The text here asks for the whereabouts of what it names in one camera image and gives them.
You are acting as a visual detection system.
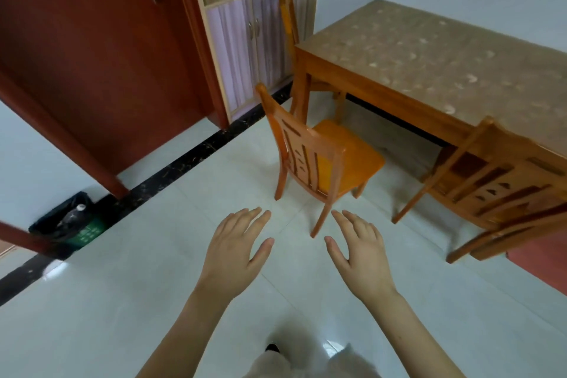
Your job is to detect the person's right hand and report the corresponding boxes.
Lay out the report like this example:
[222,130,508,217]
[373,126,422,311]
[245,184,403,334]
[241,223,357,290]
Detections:
[324,210,398,304]

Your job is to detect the person's left hand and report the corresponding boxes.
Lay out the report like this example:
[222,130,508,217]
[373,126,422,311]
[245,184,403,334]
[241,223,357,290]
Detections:
[196,207,275,301]

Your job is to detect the person's right forearm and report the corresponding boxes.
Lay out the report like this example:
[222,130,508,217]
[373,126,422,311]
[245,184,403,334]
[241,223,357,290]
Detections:
[362,289,467,378]

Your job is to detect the person's left forearm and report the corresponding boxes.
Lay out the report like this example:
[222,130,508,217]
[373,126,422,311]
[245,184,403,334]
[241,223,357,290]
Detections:
[136,282,231,378]

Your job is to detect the orange wooden chair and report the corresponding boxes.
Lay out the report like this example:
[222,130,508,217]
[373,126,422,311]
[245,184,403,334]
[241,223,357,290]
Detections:
[255,83,386,239]
[278,0,347,124]

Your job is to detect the person's white trousers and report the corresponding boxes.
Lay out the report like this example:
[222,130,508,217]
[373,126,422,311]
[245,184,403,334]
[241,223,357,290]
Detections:
[243,342,382,378]

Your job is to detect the brown wooden chair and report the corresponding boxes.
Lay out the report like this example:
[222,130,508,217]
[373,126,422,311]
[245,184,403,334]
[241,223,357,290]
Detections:
[392,116,567,264]

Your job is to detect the brown wooden table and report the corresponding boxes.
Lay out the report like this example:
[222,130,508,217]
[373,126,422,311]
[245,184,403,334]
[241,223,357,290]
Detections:
[290,0,567,161]

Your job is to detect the green bin with black bag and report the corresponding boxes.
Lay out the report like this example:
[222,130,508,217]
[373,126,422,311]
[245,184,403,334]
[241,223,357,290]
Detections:
[28,191,107,253]

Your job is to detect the clear plastic bottle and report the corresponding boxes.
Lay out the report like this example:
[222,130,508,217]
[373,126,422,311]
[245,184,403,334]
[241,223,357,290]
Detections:
[60,203,87,230]

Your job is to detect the red furniture piece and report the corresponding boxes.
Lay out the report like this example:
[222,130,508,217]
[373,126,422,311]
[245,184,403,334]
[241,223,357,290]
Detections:
[506,228,567,297]

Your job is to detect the light wooden bookcase cabinet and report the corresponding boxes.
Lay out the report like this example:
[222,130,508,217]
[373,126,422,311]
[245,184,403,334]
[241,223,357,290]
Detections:
[184,0,322,122]

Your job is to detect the patterned clear table cover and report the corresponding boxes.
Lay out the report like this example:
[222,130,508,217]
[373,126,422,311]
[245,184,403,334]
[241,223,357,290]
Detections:
[296,0,567,157]

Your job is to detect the red-brown wooden door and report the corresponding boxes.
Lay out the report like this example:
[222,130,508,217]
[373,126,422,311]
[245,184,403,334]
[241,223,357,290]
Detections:
[0,0,214,177]

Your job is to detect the red-brown wooden door frame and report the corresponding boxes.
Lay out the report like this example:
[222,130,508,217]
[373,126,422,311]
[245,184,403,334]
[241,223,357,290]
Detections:
[0,220,56,257]
[0,0,229,200]

